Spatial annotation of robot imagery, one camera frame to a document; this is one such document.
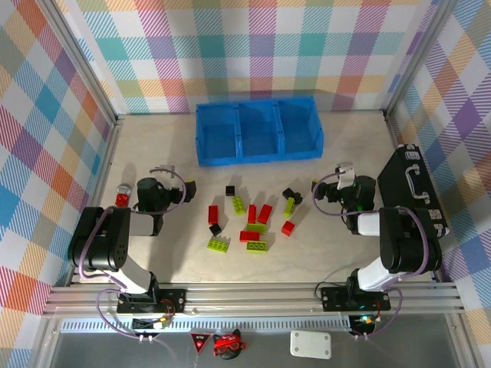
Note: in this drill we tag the red lego brick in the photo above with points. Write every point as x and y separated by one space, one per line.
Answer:
288 228
247 236
264 213
213 214
252 213

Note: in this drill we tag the lime green lego brick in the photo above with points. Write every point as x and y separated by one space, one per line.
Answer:
218 244
257 246
289 207
256 227
238 204

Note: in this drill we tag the left black-white robot arm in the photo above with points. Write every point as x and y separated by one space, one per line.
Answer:
115 237

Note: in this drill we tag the right black-white robot arm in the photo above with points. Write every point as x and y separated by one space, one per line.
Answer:
406 237

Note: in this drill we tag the red gumball machine toy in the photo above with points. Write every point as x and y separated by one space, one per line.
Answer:
123 197

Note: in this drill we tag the black hard case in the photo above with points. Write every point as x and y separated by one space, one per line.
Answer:
403 180

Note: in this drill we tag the yellow power connector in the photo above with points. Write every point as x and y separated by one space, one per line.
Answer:
163 324
366 319

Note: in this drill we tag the red triangle sticker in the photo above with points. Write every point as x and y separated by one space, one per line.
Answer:
199 342

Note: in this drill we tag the white rectangular plate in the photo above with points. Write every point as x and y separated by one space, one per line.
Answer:
310 344

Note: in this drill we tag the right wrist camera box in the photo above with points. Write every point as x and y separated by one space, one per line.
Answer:
345 174

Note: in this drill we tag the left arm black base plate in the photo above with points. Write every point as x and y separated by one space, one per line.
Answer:
176 301

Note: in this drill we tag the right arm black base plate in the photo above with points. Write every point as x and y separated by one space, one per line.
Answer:
331 303

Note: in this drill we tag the aluminium cross rail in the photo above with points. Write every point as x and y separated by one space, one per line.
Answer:
249 299

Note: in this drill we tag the aluminium corner post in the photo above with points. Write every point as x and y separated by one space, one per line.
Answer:
418 57
82 57

